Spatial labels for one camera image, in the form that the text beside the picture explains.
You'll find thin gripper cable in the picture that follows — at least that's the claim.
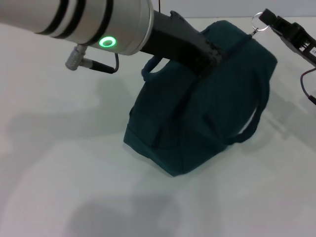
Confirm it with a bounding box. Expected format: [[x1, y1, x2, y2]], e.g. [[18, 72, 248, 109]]
[[299, 68, 316, 106], [83, 53, 120, 74]]

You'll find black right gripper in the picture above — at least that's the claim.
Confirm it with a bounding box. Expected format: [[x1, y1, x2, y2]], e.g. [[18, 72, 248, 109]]
[[261, 8, 316, 68]]

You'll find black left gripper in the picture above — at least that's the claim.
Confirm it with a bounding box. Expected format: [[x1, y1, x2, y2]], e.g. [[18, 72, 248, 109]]
[[139, 10, 228, 80]]

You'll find thin left gripper cable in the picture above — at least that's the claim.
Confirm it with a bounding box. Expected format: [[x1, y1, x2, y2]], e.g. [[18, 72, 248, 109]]
[[83, 53, 120, 74]]

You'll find dark teal insulated lunch bag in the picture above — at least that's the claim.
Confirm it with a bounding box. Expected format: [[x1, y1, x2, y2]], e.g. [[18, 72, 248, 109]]
[[123, 20, 277, 177]]

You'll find thin right gripper cable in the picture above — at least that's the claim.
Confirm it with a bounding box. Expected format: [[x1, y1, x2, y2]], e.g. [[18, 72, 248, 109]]
[[299, 68, 316, 106]]

